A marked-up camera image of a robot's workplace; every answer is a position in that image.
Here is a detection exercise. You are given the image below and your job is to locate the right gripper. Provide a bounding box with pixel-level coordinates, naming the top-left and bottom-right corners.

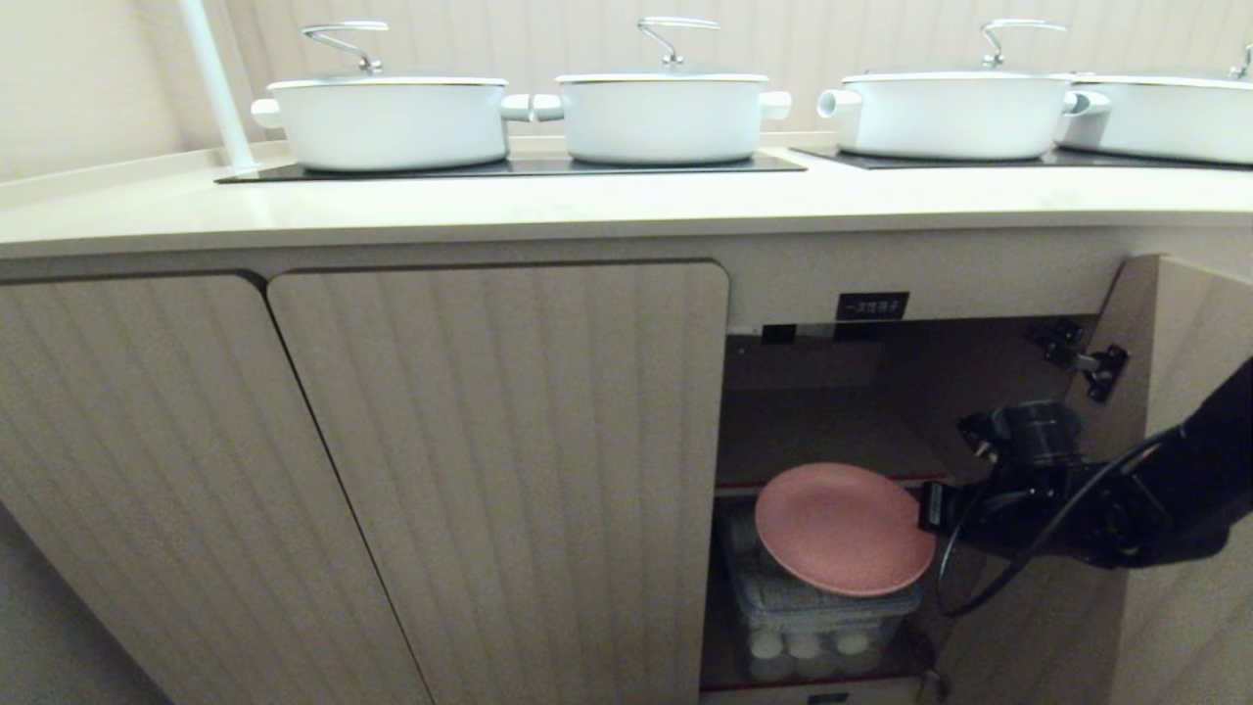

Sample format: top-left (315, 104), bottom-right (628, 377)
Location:
top-left (918, 465), bottom-right (1103, 562)

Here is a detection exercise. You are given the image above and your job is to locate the metal door hinge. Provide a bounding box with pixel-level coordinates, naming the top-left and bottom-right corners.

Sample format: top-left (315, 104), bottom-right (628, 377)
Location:
top-left (1026, 320), bottom-right (1131, 405)

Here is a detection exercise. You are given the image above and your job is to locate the black label plate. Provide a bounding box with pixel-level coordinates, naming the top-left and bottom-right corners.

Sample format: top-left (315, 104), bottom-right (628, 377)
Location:
top-left (837, 292), bottom-right (910, 321)

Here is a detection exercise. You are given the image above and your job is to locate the beige ribbed cabinet door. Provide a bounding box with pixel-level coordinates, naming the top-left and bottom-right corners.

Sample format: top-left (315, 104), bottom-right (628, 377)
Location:
top-left (1081, 255), bottom-right (1253, 705)
top-left (0, 272), bottom-right (433, 705)
top-left (266, 259), bottom-right (731, 705)

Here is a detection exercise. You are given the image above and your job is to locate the white pot with side handles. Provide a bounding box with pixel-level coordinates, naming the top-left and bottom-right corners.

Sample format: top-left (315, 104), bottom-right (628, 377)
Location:
top-left (532, 75), bottom-right (793, 165)
top-left (251, 78), bottom-right (534, 173)
top-left (817, 74), bottom-right (1112, 162)
top-left (1061, 78), bottom-right (1253, 166)

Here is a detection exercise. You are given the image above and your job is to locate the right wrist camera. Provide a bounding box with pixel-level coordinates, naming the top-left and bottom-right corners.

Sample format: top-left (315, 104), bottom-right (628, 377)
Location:
top-left (956, 399), bottom-right (1087, 472)

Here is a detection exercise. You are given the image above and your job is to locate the white pole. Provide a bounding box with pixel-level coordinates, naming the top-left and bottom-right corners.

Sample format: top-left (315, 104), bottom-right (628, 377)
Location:
top-left (178, 0), bottom-right (261, 176)

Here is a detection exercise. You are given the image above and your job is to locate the clear plastic storage box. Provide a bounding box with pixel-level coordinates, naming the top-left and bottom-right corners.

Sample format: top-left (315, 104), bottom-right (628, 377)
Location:
top-left (719, 499), bottom-right (927, 684)

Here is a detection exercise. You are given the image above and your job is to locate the white pot lid metal handle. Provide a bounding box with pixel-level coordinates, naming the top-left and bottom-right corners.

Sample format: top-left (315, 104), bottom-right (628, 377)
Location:
top-left (1072, 44), bottom-right (1253, 89)
top-left (840, 19), bottom-right (1078, 85)
top-left (266, 22), bottom-right (510, 92)
top-left (554, 17), bottom-right (770, 86)

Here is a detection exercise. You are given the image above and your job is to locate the black induction cooktop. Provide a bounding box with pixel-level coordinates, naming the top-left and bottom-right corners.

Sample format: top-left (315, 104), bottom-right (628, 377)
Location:
top-left (215, 151), bottom-right (809, 185)
top-left (791, 145), bottom-right (1253, 173)

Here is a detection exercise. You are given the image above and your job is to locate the black cable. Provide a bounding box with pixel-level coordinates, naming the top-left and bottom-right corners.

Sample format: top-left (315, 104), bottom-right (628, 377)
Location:
top-left (935, 431), bottom-right (1190, 620)

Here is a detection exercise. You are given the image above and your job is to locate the pink round plate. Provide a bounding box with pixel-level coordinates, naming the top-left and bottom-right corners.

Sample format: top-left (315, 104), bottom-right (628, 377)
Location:
top-left (754, 462), bottom-right (938, 598)

